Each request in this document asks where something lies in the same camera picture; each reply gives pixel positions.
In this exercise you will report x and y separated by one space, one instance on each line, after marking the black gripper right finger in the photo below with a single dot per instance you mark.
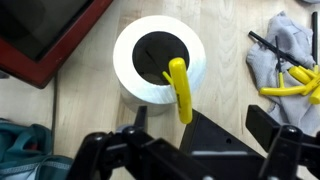
261 126

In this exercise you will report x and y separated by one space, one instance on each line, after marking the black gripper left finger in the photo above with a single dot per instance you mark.
141 118

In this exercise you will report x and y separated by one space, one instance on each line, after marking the silver metal cylinder holder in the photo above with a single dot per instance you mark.
133 76

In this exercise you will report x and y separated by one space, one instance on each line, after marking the black wedge wrench stand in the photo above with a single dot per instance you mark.
213 136

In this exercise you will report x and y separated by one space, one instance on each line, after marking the red microwave oven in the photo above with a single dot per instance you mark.
46 36

